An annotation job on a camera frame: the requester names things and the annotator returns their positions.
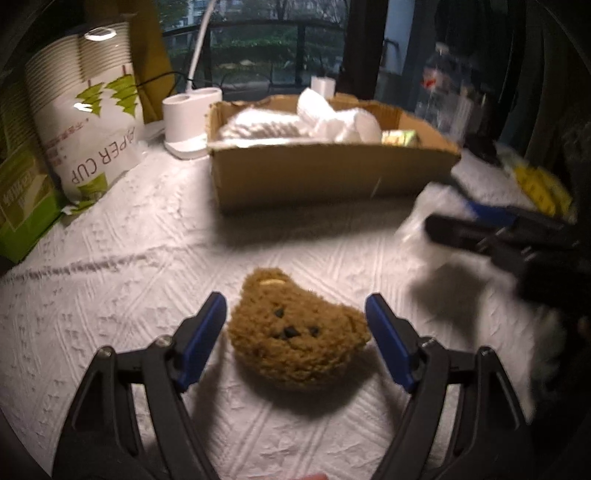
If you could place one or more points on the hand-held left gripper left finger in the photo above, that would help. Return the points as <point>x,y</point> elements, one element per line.
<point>203,341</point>

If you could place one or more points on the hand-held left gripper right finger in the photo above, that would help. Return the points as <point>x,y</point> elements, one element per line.
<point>390,341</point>

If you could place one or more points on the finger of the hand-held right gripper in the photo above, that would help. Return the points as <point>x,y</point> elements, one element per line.
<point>461,230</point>
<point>485,212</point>

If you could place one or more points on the brown plush bear head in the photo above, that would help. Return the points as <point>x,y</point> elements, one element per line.
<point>295,332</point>

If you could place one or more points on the small snack packet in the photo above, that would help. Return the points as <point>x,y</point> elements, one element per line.
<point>398,137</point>

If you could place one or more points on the cardboard box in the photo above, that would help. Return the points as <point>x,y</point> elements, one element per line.
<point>323,175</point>

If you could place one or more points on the white tissue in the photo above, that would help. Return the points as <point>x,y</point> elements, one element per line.
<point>337,120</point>

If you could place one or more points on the person's left hand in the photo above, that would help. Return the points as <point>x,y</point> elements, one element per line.
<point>316,476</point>

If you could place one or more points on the white fluffy cloth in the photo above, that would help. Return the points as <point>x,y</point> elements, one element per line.
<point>549,344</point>

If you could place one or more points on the white textured tablecloth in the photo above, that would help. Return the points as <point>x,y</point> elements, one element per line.
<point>138,277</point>

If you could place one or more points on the clear water bottle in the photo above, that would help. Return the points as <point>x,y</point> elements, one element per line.
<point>438,87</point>

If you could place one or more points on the white charger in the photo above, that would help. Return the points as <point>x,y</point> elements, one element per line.
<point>323,86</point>

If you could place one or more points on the white desk lamp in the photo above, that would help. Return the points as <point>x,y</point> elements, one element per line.
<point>189,120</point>

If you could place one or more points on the green paper cup pack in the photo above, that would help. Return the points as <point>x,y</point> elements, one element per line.
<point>23,203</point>

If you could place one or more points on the white paper cup pack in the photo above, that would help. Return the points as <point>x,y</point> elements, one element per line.
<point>87,115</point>

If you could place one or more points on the yellow curtain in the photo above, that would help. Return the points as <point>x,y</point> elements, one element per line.
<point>147,60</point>

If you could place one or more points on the black balcony railing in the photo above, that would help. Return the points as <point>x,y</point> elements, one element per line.
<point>258,27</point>

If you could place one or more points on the dark sliding door frame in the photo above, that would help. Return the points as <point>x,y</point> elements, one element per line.
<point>364,46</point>

